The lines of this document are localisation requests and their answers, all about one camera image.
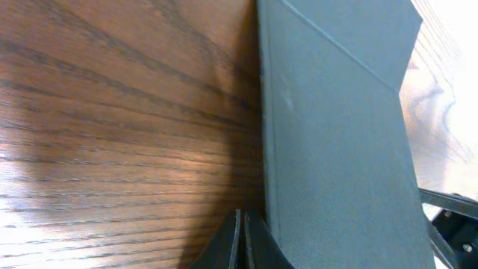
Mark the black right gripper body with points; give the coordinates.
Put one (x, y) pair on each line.
(453, 232)

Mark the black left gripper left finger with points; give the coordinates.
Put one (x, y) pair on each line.
(222, 250)

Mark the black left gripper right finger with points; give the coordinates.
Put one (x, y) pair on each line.
(262, 251)

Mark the dark green box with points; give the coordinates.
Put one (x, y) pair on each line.
(340, 184)

